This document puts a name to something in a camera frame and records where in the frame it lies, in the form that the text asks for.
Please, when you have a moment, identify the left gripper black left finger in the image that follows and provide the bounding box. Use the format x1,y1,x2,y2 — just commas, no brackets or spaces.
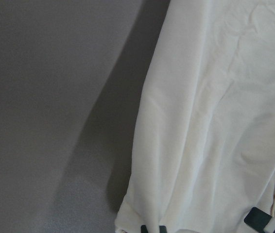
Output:
140,225,167,233

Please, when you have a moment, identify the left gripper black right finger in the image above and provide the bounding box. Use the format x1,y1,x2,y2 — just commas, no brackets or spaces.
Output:
243,207,275,233

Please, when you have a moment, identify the cream long-sleeve printed shirt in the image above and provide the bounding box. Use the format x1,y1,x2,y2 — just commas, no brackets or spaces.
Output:
115,0,275,233

